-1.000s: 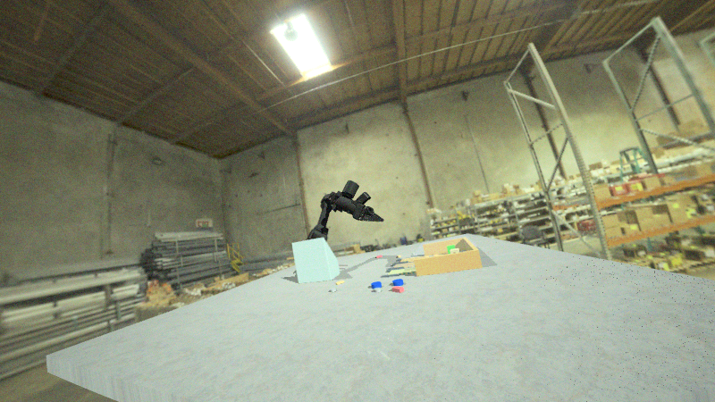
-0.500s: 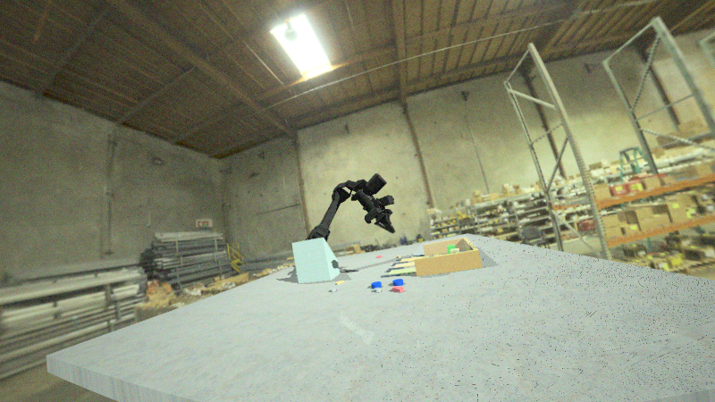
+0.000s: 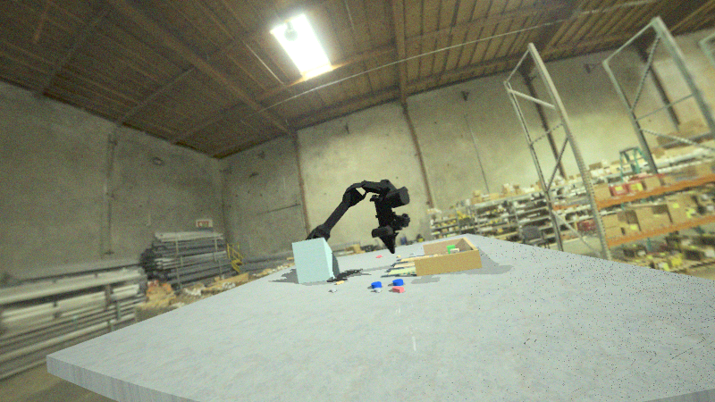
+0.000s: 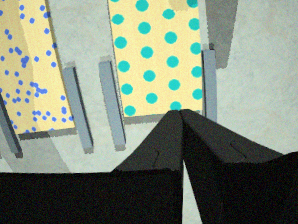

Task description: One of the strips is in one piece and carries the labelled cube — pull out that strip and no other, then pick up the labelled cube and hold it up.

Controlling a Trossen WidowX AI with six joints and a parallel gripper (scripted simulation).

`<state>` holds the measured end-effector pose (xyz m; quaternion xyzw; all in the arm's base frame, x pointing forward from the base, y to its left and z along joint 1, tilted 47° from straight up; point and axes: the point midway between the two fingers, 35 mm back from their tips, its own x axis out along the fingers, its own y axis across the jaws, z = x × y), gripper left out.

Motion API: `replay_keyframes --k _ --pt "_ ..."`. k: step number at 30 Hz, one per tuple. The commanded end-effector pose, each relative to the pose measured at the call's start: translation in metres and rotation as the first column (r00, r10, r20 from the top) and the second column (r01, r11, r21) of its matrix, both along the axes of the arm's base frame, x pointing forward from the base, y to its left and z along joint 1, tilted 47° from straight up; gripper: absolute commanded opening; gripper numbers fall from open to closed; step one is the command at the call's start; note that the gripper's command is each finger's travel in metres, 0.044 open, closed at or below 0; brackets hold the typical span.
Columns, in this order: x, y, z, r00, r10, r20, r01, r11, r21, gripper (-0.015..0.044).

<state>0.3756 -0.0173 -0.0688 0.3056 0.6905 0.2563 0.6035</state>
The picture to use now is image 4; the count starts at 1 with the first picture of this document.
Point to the yellow strip with blue dots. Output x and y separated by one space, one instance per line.
31 76

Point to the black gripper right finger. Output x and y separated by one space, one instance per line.
234 180

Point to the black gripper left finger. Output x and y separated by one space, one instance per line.
146 188

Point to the yellow strip with teal polka dots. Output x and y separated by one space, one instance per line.
158 55

